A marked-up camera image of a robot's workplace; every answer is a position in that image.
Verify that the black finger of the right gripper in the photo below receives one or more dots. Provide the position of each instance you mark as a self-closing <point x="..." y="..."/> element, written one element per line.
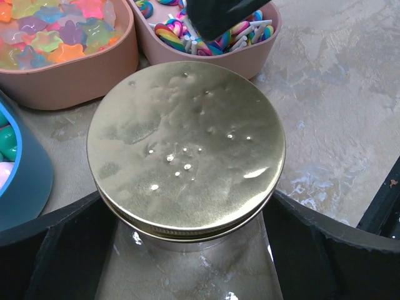
<point x="212" y="18"/>

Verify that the blue tray of star candies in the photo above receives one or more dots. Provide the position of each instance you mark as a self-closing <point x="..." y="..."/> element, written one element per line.
<point x="27" y="190"/>

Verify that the round cream jar lid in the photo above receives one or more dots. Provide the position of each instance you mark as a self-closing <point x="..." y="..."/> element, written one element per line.
<point x="185" y="151"/>

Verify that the pink tray of lollipops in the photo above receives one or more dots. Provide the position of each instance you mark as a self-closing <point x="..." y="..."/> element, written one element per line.
<point x="247" y="61"/>

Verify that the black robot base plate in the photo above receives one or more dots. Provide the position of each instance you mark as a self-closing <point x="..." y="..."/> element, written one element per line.
<point x="382" y="216"/>

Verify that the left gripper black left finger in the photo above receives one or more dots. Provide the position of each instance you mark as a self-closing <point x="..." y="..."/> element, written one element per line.
<point x="59" y="255"/>

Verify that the clear glass jar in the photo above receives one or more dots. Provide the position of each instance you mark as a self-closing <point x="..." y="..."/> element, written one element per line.
<point x="237" y="266"/>

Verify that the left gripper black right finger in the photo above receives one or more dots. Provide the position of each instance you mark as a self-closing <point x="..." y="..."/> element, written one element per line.
<point x="317" y="257"/>

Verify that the orange tray of gummy stars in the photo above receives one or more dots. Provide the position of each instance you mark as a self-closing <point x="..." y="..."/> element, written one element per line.
<point x="58" y="54"/>

